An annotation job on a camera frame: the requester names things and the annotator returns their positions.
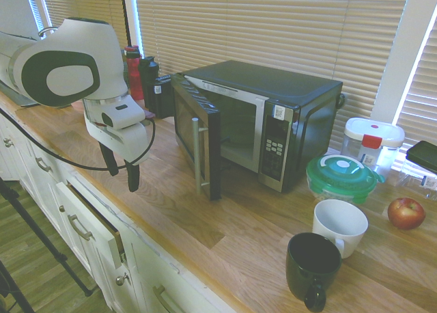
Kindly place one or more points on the round steel cabinet knob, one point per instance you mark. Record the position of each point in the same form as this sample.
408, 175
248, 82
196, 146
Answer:
7, 143
122, 279

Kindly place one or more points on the clear container white lid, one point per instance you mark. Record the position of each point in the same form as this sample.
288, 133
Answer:
372, 140

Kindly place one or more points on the narrow beige window blinds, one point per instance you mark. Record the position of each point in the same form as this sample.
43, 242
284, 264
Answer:
85, 5

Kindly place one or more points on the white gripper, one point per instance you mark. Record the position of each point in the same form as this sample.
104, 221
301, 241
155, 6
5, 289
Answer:
131, 140

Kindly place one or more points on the black box with label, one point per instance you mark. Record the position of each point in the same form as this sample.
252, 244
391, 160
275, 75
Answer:
162, 97

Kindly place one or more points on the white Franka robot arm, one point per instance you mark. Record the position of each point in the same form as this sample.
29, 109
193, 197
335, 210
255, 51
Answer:
68, 53

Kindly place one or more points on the white ceramic mug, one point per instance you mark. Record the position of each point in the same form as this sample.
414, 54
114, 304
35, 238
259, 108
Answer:
338, 224

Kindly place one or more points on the black water bottle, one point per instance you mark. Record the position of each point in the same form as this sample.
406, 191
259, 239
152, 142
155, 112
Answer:
149, 79

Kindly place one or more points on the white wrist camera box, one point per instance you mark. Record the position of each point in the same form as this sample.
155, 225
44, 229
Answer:
123, 116

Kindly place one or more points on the red apple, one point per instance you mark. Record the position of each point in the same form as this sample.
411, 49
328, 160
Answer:
406, 213

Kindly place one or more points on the dark green ceramic mug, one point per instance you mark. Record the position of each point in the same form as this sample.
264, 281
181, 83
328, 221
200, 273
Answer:
312, 265

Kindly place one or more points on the white kitchen cabinet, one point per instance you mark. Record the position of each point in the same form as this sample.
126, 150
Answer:
51, 203

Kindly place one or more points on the round container green lid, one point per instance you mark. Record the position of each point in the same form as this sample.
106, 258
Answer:
341, 178

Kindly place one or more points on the black steel microwave body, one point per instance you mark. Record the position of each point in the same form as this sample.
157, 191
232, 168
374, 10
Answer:
273, 101

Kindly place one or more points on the black flat lid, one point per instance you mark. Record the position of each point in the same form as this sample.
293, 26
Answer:
423, 154

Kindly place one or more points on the steel faucet loop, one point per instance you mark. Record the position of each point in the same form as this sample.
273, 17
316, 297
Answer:
46, 31

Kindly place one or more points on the clear plastic packaging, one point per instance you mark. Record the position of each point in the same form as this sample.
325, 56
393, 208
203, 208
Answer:
418, 181

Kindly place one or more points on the wide beige window blinds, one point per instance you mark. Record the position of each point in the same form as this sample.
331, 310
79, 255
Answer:
273, 29

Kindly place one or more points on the red water bottle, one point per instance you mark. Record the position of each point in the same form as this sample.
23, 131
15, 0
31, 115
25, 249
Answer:
134, 72

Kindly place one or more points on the black camera tripod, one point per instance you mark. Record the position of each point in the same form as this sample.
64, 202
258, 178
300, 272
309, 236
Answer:
34, 231

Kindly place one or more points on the white drawer front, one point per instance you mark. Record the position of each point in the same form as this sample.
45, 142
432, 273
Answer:
88, 227

